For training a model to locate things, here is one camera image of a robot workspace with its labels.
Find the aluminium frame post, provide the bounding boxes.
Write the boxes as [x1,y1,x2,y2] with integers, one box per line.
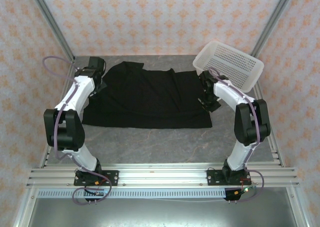
[26,0,76,63]
[249,0,298,58]

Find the black t-shirt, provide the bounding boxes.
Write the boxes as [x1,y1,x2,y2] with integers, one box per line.
[81,61,213,130]

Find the grey slotted cable duct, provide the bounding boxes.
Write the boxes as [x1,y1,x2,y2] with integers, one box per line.
[37,188,227,199]

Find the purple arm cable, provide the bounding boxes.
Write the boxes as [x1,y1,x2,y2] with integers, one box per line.
[42,56,113,206]
[208,67,266,203]

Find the aluminium mounting rail beam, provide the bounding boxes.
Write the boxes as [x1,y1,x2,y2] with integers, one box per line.
[26,163,301,188]

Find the white perforated plastic basket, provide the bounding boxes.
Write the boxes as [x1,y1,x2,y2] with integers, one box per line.
[192,40,265,93]

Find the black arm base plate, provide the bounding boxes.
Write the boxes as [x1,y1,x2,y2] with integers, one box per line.
[73,170,119,187]
[206,168,252,187]

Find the grey metal lower panel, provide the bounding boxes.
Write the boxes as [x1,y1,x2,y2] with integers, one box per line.
[26,198,302,227]

